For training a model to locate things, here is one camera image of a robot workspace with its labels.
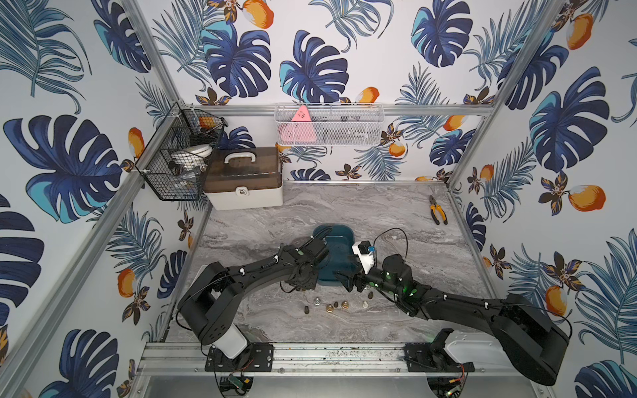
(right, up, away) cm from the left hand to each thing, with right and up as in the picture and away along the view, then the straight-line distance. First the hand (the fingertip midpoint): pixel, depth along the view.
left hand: (307, 279), depth 86 cm
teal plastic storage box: (+13, +11, +14) cm, 22 cm away
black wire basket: (-46, +40, 0) cm, 61 cm away
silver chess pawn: (+4, -7, -2) cm, 8 cm away
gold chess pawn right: (+13, -8, -3) cm, 15 cm away
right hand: (+11, +7, -7) cm, 15 cm away
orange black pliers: (+56, +25, +25) cm, 66 cm away
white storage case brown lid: (-28, +38, +18) cm, 50 cm away
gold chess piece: (+8, -9, -3) cm, 12 cm away
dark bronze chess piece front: (0, -9, -4) cm, 10 cm away
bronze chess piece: (+22, -5, 0) cm, 23 cm away
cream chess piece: (+20, -8, -2) cm, 21 cm away
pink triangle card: (-2, +53, +2) cm, 53 cm away
